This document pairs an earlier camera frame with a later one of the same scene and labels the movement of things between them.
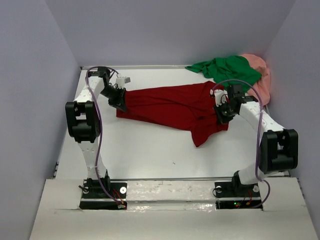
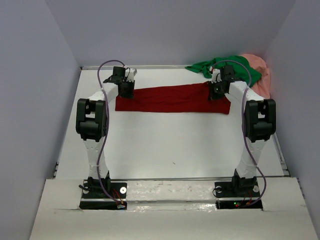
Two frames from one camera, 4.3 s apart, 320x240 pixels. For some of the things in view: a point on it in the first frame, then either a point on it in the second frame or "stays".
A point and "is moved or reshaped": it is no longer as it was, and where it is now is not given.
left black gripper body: x=113 y=94 to x=128 y=88
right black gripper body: x=225 y=115 to x=216 y=92
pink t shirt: x=260 y=90 stays
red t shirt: x=190 y=107 is moved or reshaped
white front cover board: x=284 y=216 stays
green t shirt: x=228 y=70 stays
